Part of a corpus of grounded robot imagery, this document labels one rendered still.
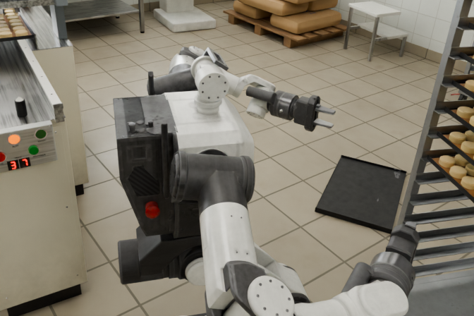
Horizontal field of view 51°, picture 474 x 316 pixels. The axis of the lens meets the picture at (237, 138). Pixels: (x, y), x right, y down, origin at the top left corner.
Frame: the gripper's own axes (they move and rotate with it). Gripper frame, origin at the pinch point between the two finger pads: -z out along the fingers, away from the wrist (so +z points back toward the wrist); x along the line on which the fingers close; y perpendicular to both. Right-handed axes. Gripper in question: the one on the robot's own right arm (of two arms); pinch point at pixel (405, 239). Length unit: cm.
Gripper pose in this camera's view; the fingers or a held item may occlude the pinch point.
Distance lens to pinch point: 115.9
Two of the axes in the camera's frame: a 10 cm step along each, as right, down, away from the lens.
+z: -5.1, 4.0, -7.6
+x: 0.5, -8.7, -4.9
